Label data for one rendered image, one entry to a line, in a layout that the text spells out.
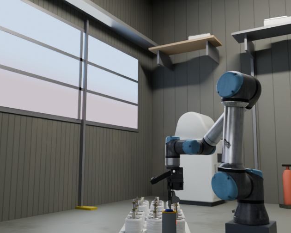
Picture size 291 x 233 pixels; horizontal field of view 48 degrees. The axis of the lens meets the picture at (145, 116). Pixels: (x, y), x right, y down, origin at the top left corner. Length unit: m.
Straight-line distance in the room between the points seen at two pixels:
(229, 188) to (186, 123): 3.16
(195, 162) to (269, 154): 1.11
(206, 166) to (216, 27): 2.31
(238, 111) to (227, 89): 0.10
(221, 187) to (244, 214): 0.18
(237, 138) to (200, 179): 2.97
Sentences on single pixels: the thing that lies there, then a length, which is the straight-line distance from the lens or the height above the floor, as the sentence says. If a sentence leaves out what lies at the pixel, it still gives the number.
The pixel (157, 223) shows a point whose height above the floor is 0.23.
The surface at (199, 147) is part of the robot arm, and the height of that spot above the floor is 0.63.
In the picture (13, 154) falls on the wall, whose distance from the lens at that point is 3.43.
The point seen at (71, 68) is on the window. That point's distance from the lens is 4.05.
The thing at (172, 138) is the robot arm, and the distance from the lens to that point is 1.65.
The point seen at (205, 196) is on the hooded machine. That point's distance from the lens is 4.31.
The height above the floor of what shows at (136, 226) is 0.21.
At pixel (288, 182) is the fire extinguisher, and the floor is 0.31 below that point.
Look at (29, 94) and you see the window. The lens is 3.57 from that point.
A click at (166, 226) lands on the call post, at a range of 1.67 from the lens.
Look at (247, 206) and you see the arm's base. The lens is 1.50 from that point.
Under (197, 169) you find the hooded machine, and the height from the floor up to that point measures 0.46.
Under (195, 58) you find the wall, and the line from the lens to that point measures 5.42.
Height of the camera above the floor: 0.56
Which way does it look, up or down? 8 degrees up
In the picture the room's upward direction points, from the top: straight up
